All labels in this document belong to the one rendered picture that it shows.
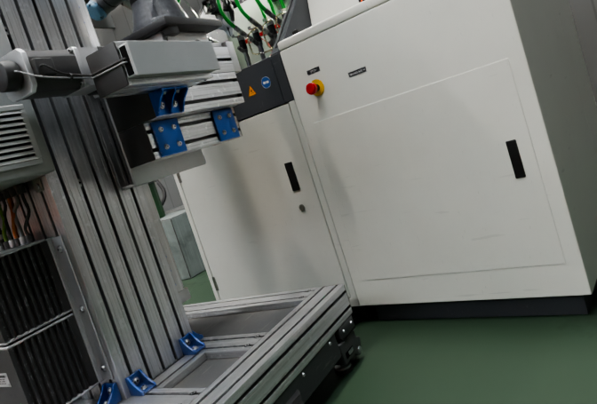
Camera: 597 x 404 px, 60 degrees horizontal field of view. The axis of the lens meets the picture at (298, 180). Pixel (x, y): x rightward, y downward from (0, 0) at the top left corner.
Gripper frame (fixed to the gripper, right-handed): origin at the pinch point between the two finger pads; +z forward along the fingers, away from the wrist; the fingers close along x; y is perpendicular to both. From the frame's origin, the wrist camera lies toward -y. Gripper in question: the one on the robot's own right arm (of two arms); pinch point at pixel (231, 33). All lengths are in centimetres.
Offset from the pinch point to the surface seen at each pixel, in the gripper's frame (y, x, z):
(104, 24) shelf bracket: -135, -253, -99
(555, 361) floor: 41, 98, 114
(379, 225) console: 22, 52, 80
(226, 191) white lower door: 22, -8, 58
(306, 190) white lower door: 22, 28, 65
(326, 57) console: 22, 51, 26
